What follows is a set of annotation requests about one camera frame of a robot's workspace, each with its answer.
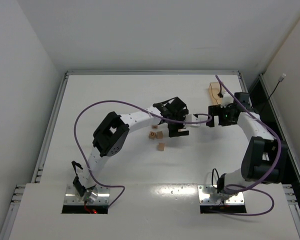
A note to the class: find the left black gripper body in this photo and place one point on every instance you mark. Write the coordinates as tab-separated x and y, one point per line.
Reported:
176	127

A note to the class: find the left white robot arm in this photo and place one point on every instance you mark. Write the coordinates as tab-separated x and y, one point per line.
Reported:
110	136

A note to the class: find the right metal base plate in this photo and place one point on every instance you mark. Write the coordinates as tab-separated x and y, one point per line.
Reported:
208	196

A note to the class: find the metal base plate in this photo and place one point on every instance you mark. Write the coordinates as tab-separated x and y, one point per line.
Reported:
208	196
95	196

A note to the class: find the aluminium table frame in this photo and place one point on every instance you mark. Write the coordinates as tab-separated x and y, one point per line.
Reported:
156	191

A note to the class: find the plain wooden block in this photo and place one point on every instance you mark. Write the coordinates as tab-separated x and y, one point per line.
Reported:
161	146
159	135

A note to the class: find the plain wooden block lower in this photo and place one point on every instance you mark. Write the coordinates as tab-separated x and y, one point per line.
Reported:
161	146

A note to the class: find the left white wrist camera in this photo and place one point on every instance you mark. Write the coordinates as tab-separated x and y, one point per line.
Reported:
194	121

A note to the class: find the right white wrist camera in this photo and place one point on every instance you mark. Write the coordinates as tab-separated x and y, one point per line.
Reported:
224	99

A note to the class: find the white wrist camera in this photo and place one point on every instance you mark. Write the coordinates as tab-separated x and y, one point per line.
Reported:
224	99
194	121

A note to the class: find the transparent amber plastic tray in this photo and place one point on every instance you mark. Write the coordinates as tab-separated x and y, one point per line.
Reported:
214	89

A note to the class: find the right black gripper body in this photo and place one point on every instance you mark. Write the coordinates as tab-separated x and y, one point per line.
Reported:
213	115

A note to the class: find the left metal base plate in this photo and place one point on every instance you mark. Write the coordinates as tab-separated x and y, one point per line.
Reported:
95	196

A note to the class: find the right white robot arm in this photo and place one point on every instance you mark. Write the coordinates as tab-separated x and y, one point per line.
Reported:
263	147

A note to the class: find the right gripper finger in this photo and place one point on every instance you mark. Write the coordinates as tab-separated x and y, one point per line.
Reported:
214	122
214	110

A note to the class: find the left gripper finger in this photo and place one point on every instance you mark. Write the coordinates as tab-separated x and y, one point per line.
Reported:
182	133
173	130

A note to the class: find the plain wooden block upper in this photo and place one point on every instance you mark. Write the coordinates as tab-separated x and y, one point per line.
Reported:
159	135

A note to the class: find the wooden block letter D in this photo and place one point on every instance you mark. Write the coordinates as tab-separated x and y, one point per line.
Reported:
152	135

